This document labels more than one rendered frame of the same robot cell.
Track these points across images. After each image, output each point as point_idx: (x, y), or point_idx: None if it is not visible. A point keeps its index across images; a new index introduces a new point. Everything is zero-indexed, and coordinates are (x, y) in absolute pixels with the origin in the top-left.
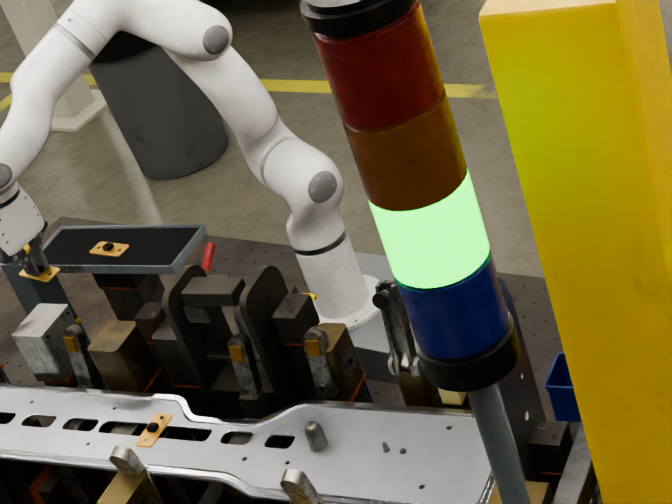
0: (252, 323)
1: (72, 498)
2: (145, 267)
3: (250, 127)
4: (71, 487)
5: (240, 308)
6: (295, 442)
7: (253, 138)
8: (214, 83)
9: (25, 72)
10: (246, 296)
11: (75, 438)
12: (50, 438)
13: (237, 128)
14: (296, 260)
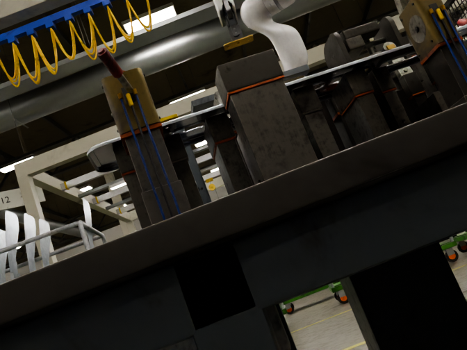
0: (397, 27)
1: (317, 142)
2: (289, 70)
3: (303, 53)
4: (318, 128)
5: (388, 19)
6: None
7: (302, 64)
8: (284, 26)
9: None
10: (387, 16)
11: (319, 79)
12: (297, 85)
13: (296, 55)
14: None
